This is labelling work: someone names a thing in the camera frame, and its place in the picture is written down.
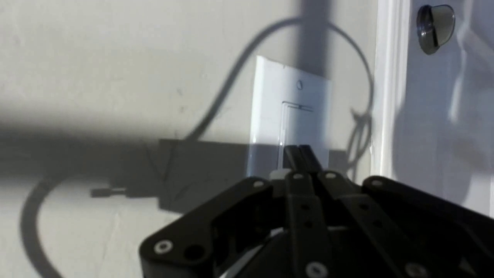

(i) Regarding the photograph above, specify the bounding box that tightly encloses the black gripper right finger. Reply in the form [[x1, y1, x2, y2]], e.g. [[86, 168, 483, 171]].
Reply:
[[299, 144, 494, 278]]

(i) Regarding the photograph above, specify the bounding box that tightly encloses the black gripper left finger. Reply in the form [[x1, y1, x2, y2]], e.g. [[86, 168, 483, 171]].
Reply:
[[137, 145, 330, 278]]

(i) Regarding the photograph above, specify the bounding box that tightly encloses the white door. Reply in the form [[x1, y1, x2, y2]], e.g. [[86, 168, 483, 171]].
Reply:
[[395, 0, 494, 218]]

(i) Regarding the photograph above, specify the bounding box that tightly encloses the silver door knob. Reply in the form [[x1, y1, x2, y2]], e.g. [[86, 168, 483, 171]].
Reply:
[[415, 3, 456, 56]]

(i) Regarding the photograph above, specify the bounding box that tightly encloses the white door frame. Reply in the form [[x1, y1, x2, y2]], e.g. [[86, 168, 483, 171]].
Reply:
[[370, 0, 413, 182]]

